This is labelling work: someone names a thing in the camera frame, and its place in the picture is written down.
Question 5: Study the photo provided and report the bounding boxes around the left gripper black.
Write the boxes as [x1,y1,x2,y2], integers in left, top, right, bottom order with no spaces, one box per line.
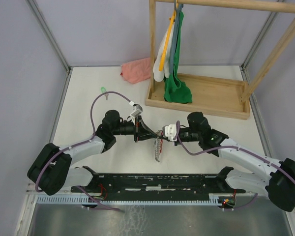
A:
[113,116,157,143]

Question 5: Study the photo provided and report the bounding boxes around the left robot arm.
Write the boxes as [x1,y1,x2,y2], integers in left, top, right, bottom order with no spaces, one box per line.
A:
[27,110,177,196]

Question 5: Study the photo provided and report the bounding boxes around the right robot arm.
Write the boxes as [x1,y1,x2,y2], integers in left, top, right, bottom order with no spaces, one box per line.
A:
[166,112,295,212]

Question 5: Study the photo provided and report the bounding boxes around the green hanging garment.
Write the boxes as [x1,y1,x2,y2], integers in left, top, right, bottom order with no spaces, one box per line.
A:
[164,11,192,104]

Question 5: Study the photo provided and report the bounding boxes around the white hanging garment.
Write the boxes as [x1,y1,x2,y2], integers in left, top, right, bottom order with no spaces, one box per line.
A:
[152,27,176,83]

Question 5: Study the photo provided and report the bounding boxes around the key with green tag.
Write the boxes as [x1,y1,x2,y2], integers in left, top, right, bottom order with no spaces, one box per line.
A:
[101,87,109,101]

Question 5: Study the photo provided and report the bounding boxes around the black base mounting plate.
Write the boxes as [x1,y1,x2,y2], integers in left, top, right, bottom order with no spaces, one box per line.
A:
[83,167,245,202]

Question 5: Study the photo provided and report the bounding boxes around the pink cloth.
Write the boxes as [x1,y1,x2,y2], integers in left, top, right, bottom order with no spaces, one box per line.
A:
[120,58,151,84]

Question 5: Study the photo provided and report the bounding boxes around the wooden clothes rack tray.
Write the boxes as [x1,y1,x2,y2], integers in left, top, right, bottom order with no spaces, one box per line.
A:
[145,0,295,119]

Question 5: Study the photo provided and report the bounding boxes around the yellow clothes hanger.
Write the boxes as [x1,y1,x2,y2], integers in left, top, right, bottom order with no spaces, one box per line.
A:
[154,0,179,75]

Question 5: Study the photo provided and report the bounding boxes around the grey clothes hanger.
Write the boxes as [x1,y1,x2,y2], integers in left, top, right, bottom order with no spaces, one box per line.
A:
[169,3,183,74]

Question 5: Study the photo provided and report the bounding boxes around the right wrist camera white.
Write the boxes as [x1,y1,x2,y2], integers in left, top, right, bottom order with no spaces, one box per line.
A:
[162,124,178,142]

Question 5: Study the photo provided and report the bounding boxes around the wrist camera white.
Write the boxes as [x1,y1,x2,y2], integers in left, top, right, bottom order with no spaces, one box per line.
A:
[162,124,178,142]
[129,101,143,122]

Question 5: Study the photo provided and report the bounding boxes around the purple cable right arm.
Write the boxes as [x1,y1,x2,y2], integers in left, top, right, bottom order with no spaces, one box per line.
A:
[176,120,295,211]

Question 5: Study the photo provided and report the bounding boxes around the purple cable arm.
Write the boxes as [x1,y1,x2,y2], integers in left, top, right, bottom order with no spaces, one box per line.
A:
[35,91,136,211]
[176,120,295,211]

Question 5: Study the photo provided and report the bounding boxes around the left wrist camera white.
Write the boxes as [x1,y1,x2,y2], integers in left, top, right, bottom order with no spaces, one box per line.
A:
[129,101,143,122]

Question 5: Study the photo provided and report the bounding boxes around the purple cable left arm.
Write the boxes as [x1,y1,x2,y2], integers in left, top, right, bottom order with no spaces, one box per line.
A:
[35,91,136,211]

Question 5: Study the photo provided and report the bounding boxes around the grey slotted cable duct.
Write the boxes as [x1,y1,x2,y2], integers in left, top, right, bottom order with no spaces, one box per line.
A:
[36,194,224,205]

